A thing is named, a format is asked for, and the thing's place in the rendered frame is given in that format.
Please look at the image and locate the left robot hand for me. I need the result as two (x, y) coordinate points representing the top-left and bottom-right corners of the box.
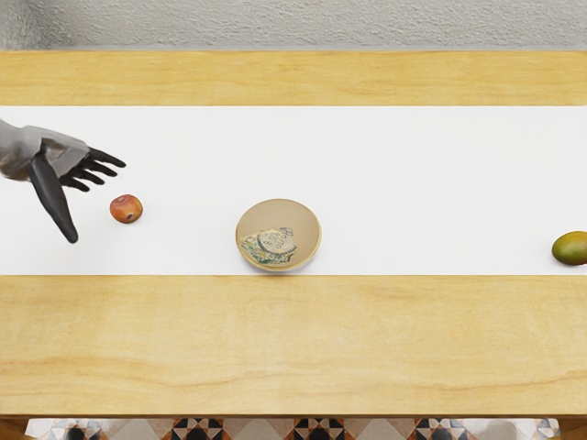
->
(0, 119), (127, 245)

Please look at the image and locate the beige patterned plate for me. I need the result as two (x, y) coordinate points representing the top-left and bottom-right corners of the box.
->
(235, 198), (323, 274)

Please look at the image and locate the red apple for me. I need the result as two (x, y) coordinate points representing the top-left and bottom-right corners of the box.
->
(108, 193), (144, 226)

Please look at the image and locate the green orange mango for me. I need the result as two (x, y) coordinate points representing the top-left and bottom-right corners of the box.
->
(550, 230), (587, 267)

